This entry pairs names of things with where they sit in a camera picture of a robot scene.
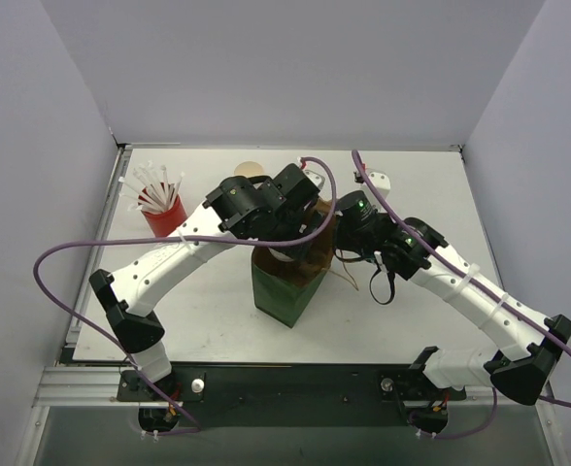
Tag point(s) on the red straw holder cup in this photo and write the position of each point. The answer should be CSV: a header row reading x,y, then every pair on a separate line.
x,y
163,224

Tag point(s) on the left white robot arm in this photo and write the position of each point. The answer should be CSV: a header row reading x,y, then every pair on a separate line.
x,y
129,295

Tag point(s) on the aluminium frame rail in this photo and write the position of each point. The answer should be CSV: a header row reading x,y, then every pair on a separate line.
x,y
70,386

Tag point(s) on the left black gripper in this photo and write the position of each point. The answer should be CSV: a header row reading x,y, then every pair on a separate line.
x,y
294,238

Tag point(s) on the green paper takeout bag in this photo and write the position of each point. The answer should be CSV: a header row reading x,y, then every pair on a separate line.
x,y
283,290

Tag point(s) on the white wrapped straws bundle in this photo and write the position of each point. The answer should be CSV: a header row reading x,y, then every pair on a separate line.
x,y
155,192

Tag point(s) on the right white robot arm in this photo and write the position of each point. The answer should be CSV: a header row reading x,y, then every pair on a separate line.
x,y
519,360

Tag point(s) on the stacked white paper cups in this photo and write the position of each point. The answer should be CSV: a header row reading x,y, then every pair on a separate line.
x,y
249,169

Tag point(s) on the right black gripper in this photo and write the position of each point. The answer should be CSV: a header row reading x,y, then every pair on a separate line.
x,y
346,238

